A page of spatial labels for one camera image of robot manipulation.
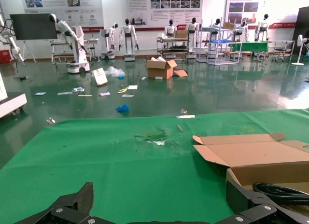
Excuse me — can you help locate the loose cardboard flap piece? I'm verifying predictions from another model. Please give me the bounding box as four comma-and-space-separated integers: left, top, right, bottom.
173, 68, 188, 78

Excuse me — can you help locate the white tilted carton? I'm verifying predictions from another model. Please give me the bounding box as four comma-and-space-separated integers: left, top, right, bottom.
91, 67, 109, 86

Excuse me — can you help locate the metal trolley cart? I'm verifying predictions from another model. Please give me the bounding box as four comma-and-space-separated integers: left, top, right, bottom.
156, 37, 189, 60

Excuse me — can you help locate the large open cardboard carton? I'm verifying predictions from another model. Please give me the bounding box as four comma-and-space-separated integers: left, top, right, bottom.
144, 56, 178, 80

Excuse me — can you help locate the small closed cardboard box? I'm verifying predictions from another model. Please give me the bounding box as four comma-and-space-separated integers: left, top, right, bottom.
174, 29, 188, 39

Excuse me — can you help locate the clear plastic bag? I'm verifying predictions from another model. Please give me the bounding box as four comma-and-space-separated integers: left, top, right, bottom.
104, 66, 126, 78

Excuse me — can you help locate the black power cable bundle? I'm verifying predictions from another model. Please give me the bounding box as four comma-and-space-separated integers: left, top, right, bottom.
252, 182, 309, 207

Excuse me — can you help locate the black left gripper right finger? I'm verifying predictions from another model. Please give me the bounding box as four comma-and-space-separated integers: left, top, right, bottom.
214, 179, 309, 224

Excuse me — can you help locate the green table cloth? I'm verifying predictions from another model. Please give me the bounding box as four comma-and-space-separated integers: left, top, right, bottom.
0, 109, 309, 224

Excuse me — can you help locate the dark door panel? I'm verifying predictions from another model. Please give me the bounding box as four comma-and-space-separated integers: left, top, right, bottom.
293, 6, 309, 55

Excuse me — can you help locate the black screen on stand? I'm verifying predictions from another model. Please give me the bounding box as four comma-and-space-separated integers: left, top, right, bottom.
9, 13, 58, 63

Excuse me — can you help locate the white standing fan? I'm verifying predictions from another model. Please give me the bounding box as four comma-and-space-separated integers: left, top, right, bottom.
291, 34, 308, 66

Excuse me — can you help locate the metal frame shelf rack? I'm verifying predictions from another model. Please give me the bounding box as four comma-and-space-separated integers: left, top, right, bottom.
196, 22, 243, 66

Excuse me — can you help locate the table with green cover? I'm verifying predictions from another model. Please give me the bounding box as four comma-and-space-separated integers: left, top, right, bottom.
228, 41, 270, 62

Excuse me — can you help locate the open brown cardboard box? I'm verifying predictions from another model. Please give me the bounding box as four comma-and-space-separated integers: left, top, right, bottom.
192, 133, 309, 219

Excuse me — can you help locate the wall poster board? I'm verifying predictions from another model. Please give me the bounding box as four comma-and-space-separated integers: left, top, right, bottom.
225, 0, 297, 29
20, 0, 105, 29
125, 0, 203, 31

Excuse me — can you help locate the white humanoid robot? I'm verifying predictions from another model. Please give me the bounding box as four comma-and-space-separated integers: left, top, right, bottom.
254, 14, 270, 42
209, 18, 222, 41
48, 13, 91, 74
164, 19, 178, 39
100, 23, 119, 60
235, 20, 249, 42
119, 18, 140, 62
185, 17, 201, 59

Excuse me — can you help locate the white work table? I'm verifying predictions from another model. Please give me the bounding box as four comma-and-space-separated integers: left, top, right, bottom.
50, 38, 100, 64

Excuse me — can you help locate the white wheeled cart base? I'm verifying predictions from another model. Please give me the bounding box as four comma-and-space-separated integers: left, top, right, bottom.
0, 71, 28, 119

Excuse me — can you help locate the grey work table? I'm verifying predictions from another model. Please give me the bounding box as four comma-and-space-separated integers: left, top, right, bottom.
267, 40, 295, 63

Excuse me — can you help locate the red box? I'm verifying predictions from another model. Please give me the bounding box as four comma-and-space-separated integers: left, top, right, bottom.
0, 49, 12, 65

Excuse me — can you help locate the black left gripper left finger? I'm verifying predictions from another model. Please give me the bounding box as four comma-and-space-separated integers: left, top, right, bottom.
14, 182, 114, 224

